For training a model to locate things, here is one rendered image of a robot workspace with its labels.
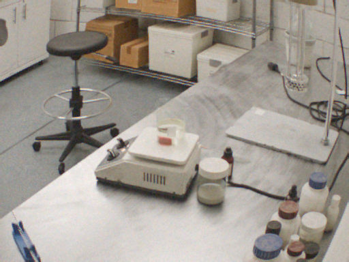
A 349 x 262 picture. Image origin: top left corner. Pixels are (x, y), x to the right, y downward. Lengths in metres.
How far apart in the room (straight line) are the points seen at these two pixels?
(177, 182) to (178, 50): 2.36
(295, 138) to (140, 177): 0.46
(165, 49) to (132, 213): 2.46
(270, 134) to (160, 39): 2.15
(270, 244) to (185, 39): 2.65
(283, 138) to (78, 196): 0.56
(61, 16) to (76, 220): 3.61
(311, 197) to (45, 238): 0.52
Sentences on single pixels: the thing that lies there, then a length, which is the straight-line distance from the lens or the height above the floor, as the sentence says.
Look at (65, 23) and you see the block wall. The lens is 4.48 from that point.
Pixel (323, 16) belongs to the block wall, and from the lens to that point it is 3.32.
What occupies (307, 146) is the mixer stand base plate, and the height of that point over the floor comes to 0.76.
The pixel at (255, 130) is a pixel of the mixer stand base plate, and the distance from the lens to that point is 1.34.
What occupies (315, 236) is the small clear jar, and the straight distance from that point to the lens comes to 0.91.
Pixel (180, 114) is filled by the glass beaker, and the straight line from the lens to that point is 1.04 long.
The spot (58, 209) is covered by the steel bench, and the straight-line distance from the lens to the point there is 1.03.
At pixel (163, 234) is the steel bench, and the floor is 0.75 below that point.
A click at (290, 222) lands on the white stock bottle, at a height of 0.84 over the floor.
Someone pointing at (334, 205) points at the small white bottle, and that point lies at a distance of 0.97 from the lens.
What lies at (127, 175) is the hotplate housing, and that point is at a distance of 1.07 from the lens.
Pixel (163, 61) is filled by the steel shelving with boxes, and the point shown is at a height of 0.21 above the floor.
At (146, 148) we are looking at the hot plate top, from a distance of 1.06.
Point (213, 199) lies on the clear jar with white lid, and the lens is 1.04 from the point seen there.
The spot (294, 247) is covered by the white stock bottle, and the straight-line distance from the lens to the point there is 0.81.
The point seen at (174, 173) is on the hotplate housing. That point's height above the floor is 0.81.
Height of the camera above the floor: 1.35
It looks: 27 degrees down
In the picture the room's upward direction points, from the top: 2 degrees clockwise
